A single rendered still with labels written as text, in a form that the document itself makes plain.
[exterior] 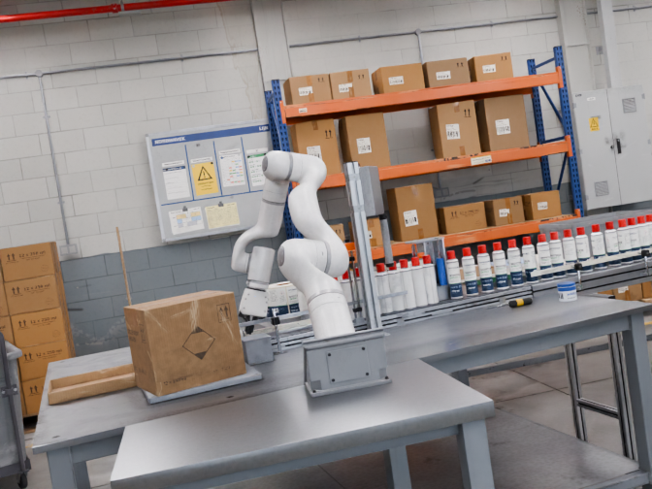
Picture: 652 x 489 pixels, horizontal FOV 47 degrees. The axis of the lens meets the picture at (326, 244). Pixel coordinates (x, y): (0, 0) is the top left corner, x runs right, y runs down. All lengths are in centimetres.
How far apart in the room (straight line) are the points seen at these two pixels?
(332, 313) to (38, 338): 403
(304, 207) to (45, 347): 383
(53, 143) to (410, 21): 370
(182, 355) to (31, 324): 368
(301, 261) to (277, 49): 537
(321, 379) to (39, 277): 408
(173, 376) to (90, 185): 512
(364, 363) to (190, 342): 58
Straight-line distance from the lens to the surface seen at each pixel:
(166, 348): 236
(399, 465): 248
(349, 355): 211
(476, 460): 191
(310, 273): 228
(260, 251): 283
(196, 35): 755
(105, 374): 295
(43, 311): 598
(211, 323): 241
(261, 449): 175
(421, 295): 308
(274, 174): 257
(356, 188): 282
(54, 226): 741
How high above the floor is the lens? 135
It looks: 3 degrees down
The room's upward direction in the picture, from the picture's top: 9 degrees counter-clockwise
